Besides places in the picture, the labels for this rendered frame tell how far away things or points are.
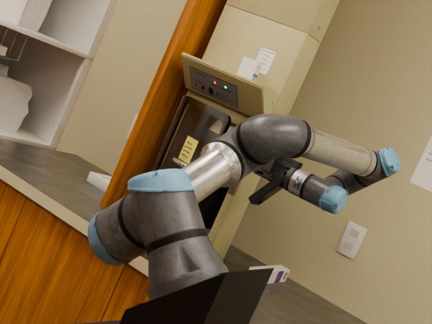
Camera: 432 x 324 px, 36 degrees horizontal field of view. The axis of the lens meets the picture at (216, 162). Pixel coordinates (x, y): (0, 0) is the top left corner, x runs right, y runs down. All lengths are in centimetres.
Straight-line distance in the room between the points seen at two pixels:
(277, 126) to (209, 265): 49
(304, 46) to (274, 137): 60
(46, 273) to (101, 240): 85
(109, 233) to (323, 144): 60
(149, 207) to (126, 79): 179
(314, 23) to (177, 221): 107
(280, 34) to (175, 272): 113
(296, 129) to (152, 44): 145
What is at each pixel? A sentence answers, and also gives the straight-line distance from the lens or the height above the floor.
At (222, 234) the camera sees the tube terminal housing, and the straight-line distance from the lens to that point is 213.
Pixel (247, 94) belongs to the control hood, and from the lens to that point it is 202.
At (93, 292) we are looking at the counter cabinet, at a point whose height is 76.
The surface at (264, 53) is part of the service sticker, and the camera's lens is 213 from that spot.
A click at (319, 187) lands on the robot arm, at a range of 181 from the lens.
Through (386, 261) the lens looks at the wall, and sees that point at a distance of 235.
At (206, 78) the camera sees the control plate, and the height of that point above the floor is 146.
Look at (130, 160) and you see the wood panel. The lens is 223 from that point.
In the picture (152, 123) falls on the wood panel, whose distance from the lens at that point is 224.
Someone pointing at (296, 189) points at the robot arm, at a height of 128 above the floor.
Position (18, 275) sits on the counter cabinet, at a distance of 224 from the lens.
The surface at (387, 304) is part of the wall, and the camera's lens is 235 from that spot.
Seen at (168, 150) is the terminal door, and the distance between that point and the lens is 219.
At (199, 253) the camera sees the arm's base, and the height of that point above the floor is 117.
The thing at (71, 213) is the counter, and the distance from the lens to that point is 206.
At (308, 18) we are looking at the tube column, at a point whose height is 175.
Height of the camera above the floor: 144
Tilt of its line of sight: 5 degrees down
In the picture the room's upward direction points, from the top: 24 degrees clockwise
